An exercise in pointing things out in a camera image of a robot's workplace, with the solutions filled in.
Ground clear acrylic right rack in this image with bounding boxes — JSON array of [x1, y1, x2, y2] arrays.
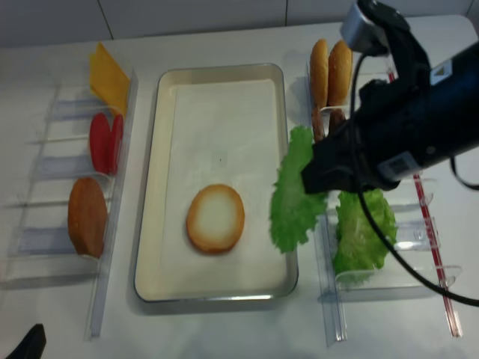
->
[[306, 43, 464, 342]]

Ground cream metal tray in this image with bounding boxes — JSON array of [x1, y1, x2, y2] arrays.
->
[[134, 64, 299, 302]]

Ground upright bun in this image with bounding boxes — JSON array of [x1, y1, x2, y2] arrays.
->
[[310, 38, 329, 108], [327, 40, 353, 106]]

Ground right upright bun top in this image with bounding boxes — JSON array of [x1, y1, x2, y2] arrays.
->
[[327, 40, 353, 106]]

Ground green lettuce leaf in rack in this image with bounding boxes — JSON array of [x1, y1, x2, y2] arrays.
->
[[333, 189, 397, 274]]

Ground left upright bun top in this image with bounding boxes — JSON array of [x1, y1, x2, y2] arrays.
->
[[310, 38, 329, 108]]

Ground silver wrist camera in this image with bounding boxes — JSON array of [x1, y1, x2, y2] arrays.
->
[[340, 1, 388, 55]]

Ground left red tomato slice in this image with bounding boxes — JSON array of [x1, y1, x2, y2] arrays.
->
[[89, 112, 111, 174]]

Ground yellow cheese slices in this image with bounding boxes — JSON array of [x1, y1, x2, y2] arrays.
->
[[89, 43, 130, 115]]

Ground right red tomato slice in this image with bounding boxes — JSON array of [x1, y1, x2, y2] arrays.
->
[[108, 114, 123, 175]]

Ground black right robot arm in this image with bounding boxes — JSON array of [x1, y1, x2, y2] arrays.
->
[[301, 1, 478, 194]]

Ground black camera cable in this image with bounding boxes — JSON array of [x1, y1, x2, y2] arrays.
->
[[350, 52, 479, 304]]

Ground green lettuce leaf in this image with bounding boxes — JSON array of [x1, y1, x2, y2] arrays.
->
[[269, 126, 328, 254], [333, 189, 397, 274]]

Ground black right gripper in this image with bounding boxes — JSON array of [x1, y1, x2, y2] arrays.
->
[[301, 14, 430, 194]]

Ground clear acrylic left rack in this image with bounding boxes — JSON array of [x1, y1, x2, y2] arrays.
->
[[1, 73, 138, 337]]

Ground red tomato slice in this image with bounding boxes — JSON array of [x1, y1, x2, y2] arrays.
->
[[89, 112, 111, 174], [108, 114, 123, 175]]

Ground left brown meat patty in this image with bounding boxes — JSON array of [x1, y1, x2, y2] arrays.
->
[[311, 107, 324, 143]]

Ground clear acrylic rack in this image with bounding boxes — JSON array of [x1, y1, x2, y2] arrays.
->
[[1, 73, 138, 337], [306, 43, 464, 342]]

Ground bottom bun slice on tray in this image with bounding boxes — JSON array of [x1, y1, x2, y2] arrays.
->
[[186, 184, 245, 254]]

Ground brown bun in left rack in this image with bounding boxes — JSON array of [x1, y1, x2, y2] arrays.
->
[[67, 177, 108, 259]]

